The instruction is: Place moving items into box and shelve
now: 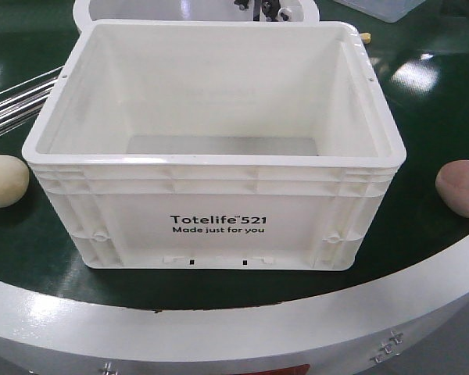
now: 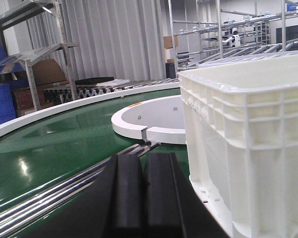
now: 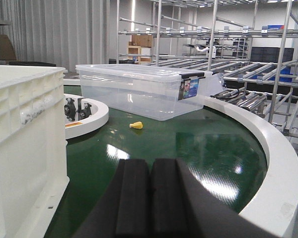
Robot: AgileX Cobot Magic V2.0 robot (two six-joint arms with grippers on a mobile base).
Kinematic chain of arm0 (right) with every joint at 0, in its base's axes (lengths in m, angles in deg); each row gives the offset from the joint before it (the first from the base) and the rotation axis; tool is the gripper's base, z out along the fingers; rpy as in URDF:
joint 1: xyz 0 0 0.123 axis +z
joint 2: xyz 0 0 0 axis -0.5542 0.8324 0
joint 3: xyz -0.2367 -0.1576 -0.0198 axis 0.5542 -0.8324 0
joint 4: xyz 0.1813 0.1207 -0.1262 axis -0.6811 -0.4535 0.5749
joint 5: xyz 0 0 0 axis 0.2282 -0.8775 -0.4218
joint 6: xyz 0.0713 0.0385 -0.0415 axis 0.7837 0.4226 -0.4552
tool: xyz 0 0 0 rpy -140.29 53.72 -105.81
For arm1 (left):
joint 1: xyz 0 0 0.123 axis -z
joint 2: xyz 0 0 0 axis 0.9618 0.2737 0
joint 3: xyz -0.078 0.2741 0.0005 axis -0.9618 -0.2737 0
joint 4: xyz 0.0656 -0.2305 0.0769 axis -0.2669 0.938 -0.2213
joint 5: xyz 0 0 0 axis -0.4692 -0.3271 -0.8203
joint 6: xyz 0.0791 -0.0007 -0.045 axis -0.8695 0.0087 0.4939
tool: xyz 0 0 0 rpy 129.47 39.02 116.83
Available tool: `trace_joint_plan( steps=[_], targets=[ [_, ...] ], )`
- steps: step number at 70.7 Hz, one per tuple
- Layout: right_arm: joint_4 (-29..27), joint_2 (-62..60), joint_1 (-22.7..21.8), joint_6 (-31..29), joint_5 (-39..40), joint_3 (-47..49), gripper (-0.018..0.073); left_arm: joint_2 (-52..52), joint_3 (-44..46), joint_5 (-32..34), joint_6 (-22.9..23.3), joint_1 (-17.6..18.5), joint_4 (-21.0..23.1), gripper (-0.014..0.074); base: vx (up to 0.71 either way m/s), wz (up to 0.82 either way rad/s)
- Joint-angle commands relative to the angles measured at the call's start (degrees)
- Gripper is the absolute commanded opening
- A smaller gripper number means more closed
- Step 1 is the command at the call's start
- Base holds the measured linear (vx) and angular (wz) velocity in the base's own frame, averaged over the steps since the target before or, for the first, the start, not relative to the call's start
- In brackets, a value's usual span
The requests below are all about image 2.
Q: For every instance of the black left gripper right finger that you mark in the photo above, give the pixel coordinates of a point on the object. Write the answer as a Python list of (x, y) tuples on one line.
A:
[(173, 209)]

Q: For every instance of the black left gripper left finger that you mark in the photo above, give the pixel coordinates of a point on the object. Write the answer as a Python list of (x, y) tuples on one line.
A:
[(111, 207)]

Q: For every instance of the white plastic tote box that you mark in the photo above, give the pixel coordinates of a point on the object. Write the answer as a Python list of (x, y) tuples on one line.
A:
[(241, 126)]

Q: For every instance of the brown cardboard box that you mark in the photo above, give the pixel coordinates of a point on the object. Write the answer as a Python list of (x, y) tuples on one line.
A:
[(48, 71)]

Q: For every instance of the steel roller bars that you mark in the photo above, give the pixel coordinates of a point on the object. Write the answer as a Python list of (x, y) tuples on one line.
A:
[(52, 188)]

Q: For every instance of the black flat tray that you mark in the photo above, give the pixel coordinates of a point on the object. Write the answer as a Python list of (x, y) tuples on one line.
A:
[(94, 80)]

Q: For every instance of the blue plastic crate stack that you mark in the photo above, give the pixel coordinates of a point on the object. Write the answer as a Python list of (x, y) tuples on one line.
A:
[(0, 99)]

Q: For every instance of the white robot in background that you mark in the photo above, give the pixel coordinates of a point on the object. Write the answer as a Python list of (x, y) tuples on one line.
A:
[(234, 40)]

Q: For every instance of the steel pipe flow rack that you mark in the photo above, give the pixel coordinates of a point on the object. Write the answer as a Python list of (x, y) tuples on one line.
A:
[(199, 26)]

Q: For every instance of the grey metal shelving rack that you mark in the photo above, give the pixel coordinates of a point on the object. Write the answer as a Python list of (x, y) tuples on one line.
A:
[(22, 12)]

